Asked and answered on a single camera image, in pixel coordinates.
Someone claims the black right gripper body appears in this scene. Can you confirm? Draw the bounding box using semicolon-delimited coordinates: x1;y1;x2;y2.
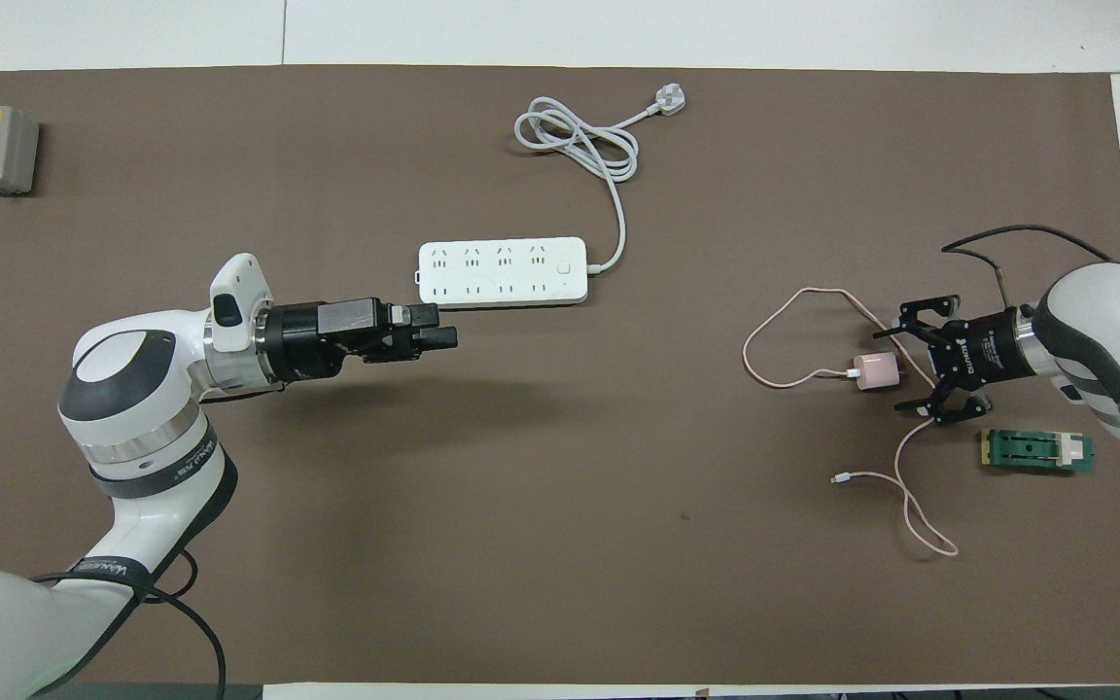
927;309;1021;392

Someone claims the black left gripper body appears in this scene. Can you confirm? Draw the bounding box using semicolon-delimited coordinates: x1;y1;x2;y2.
262;297;394;382

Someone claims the pink charger adapter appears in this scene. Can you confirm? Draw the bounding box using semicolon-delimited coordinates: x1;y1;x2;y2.
850;354;911;392

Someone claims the pink charging cable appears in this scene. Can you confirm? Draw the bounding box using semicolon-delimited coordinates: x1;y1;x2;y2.
743;287;960;558

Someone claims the white power strip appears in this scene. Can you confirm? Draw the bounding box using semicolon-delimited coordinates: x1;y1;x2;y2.
417;236;590;309

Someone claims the brown table mat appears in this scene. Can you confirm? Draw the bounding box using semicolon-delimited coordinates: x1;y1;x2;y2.
0;65;1120;686

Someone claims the green knife switch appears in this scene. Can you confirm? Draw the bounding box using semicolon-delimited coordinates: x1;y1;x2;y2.
981;429;1096;476

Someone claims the white power strip cord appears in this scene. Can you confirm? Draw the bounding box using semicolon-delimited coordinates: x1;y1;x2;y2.
514;95;663;276

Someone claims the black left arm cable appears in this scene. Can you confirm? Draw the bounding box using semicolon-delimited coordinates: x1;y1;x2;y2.
30;549;228;700

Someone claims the grey on-off switch box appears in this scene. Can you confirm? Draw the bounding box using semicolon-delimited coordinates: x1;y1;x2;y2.
0;104;41;196

